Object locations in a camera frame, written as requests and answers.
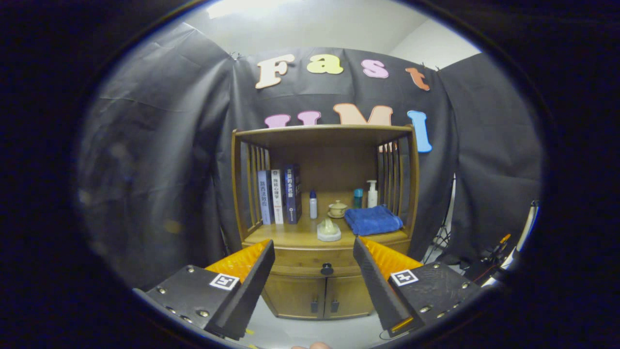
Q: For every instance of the dark blue book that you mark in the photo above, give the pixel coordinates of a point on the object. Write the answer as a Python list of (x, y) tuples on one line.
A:
[(290, 194)]

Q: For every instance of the white book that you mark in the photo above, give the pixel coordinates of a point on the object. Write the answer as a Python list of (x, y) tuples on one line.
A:
[(277, 196)]

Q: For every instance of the white pump bottle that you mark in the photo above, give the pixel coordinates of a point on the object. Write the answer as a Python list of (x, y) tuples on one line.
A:
[(372, 198)]

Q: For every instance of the white bottle blue cap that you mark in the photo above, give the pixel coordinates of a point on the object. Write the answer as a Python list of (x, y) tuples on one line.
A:
[(313, 207)]

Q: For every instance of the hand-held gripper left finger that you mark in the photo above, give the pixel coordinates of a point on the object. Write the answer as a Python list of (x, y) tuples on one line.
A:
[(252, 286)]

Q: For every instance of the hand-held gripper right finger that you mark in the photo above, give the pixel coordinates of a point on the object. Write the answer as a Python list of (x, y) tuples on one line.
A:
[(373, 286)]

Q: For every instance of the wooden countertop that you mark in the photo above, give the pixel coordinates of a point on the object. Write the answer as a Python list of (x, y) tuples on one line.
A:
[(295, 235)]

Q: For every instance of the wooden drawer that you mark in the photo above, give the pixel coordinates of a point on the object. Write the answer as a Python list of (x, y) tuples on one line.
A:
[(310, 257)]

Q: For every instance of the wooden cabinet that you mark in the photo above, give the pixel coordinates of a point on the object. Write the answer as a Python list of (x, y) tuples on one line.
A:
[(329, 165)]

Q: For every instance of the light blue book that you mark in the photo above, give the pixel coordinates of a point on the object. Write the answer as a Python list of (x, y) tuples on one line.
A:
[(264, 198)]

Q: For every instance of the beige lidded teacup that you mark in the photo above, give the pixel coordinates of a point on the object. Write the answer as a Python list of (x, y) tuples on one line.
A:
[(337, 209)]

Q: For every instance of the blue folded towel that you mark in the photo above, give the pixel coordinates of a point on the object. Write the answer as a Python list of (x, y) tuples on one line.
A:
[(373, 220)]

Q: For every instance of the black tripod stand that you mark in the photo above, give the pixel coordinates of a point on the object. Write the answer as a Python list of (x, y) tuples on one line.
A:
[(443, 237)]

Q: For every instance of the black drawer knob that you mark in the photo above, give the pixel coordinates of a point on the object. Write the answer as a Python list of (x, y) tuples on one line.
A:
[(327, 269)]

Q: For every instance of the teal bottle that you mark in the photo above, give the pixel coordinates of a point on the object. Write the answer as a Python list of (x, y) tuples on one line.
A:
[(358, 199)]

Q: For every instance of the wooden cabinet door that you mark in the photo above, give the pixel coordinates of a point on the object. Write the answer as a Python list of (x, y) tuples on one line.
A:
[(295, 295), (348, 293)]

